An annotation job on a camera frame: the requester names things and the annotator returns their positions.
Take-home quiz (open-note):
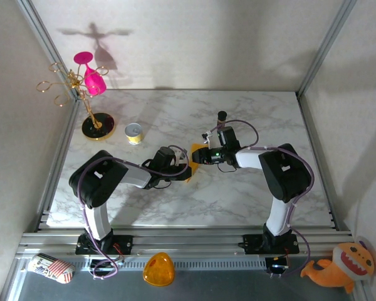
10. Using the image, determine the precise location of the pink plastic wine glass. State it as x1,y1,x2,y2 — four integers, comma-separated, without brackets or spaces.
73,51,108,97

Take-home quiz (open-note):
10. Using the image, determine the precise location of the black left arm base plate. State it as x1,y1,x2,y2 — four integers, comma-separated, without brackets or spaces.
75,234,134,255

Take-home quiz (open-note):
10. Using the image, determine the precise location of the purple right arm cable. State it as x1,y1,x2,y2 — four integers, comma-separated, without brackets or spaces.
211,119,316,277

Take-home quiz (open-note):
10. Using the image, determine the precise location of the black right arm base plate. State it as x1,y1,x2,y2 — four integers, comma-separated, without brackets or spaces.
243,233,300,255

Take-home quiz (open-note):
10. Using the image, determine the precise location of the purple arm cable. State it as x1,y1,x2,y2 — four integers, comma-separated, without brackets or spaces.
211,119,316,277
76,144,191,280

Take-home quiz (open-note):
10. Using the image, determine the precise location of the grey slotted cable duct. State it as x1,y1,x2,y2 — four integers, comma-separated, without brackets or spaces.
71,258,268,271

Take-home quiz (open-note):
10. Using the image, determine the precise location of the striped fabric pouch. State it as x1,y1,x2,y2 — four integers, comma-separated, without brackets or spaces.
27,252,76,285

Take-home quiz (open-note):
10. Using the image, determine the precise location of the orange translucent plastic case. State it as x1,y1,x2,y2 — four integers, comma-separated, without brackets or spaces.
142,251,176,287

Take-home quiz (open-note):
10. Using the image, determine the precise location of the yellow tin can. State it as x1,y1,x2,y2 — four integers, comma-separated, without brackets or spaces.
124,122,144,145

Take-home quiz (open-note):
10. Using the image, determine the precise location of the aluminium extrusion frame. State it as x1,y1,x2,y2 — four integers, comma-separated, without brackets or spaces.
0,0,373,301

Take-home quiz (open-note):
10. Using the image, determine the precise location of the black controller box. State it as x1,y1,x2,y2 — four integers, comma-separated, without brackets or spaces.
89,258,120,273
265,256,290,274

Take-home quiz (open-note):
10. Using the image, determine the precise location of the gold wire glass rack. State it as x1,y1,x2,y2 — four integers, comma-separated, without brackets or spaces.
36,61,116,141

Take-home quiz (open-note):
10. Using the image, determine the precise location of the orange shark plush toy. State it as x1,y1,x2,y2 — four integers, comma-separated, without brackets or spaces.
300,236,376,295

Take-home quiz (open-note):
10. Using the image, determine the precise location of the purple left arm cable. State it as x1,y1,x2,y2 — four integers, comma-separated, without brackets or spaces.
76,144,191,280

